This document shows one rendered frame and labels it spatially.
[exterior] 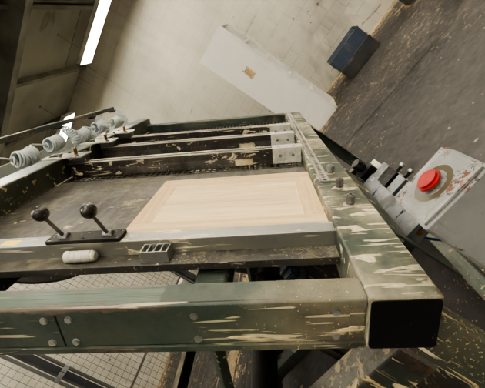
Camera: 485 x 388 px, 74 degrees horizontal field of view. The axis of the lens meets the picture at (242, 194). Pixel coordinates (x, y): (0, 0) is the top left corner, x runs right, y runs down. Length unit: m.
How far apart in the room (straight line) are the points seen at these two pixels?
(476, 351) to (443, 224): 0.27
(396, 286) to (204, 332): 0.34
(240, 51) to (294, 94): 0.98
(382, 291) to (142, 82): 6.70
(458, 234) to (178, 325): 0.47
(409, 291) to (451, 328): 0.10
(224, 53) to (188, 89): 1.91
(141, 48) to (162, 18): 0.70
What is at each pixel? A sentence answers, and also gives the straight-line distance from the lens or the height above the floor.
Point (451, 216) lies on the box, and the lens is 0.55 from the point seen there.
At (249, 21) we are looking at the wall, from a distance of 6.32.
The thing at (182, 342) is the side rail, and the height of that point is 1.11.
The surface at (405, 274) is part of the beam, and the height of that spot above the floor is 0.85.
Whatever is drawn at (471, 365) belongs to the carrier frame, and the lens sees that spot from 0.76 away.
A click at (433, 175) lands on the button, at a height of 0.94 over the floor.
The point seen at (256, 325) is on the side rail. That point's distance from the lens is 0.60.
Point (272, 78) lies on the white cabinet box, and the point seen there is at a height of 1.04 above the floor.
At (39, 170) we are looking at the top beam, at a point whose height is 1.81.
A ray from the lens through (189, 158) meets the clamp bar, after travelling 1.48.
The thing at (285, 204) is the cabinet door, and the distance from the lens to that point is 0.99.
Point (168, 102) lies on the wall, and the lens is 6.93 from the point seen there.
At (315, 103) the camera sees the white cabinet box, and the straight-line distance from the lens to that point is 5.03.
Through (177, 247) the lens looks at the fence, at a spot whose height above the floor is 1.20.
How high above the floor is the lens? 1.25
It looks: 9 degrees down
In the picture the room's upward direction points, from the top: 58 degrees counter-clockwise
